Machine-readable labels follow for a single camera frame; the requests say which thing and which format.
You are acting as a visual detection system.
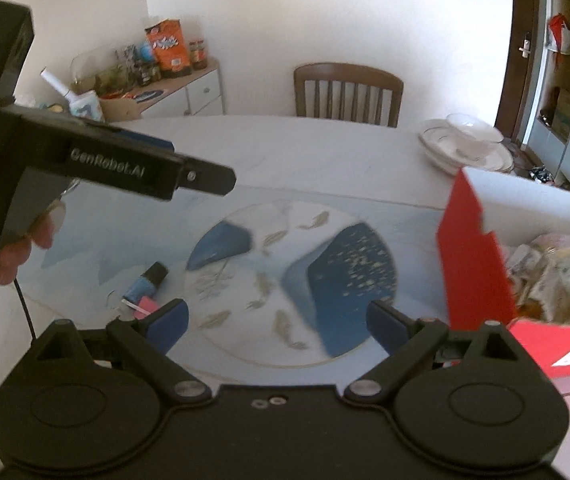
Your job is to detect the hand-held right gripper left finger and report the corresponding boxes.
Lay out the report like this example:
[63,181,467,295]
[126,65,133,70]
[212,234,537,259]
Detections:
[35,298,213,403]

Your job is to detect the wooden shelf unit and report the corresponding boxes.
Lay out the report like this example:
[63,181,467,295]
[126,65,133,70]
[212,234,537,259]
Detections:
[525,0,570,152]

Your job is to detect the red cardboard box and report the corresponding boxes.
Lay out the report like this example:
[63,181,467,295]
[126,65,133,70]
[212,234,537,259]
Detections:
[436,167,570,382]

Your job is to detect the dark glass jars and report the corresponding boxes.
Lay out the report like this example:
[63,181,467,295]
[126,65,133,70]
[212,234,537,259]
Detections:
[135,62,162,87]

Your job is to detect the white gold-rimmed plate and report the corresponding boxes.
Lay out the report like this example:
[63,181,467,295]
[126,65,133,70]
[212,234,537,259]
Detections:
[421,137,516,177]

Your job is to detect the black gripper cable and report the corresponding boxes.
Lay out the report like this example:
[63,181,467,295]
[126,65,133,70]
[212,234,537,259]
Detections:
[12,280,37,347]

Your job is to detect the blue fish print placemat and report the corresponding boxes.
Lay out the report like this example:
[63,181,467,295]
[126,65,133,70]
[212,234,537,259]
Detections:
[18,185,466,377]

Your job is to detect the stacked white plates and bowl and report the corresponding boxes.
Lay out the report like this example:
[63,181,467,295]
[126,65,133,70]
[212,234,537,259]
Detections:
[419,119,514,168]

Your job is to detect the white gold-rimmed bowl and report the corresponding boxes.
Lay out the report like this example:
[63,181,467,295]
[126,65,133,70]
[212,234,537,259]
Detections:
[446,112,506,154]

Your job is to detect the blue nail polish bottle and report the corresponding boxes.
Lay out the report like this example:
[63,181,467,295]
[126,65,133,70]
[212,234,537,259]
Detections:
[122,261,169,307]

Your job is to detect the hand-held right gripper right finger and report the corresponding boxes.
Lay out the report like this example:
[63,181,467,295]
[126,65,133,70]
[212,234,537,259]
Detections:
[344,301,520,403]

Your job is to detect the orange snack bag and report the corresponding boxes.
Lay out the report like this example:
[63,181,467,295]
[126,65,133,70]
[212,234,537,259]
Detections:
[145,19,192,79]

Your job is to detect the dark wooden door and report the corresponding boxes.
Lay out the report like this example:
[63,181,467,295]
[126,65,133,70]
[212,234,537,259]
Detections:
[495,0,548,147]

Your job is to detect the white marble desktop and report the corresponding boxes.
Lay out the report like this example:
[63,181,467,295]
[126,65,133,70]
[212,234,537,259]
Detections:
[0,115,570,480]

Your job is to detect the person's left hand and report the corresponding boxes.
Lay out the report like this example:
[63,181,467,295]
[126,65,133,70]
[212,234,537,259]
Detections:
[0,165,67,287]

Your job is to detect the white wooden sideboard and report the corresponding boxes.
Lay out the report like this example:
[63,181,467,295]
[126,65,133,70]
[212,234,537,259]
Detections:
[100,57,226,122]

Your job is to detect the glass plant tank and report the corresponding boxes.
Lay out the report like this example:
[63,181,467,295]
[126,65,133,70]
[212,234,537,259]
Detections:
[70,42,132,97]

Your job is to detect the brown wooden chair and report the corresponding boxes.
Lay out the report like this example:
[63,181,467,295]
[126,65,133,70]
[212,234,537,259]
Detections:
[293,62,405,128]

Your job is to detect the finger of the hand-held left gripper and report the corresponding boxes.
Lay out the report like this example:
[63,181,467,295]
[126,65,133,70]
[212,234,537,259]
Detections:
[114,127,176,153]
[172,156,238,199]

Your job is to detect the blue printed paper cup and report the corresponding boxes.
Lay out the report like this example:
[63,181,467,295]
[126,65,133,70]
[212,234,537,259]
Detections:
[68,91,105,122]

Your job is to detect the cardboard box on shelf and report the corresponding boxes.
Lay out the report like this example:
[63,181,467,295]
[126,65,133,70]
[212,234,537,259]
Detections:
[552,90,570,139]

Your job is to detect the red hanging bag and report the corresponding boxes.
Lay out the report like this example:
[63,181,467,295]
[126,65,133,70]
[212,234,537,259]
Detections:
[547,14,570,56]

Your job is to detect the blue white packet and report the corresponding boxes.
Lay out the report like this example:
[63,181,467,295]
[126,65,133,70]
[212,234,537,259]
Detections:
[115,42,159,69]

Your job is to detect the small cardboard box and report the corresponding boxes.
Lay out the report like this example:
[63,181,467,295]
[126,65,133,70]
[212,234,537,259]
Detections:
[99,95,141,122]

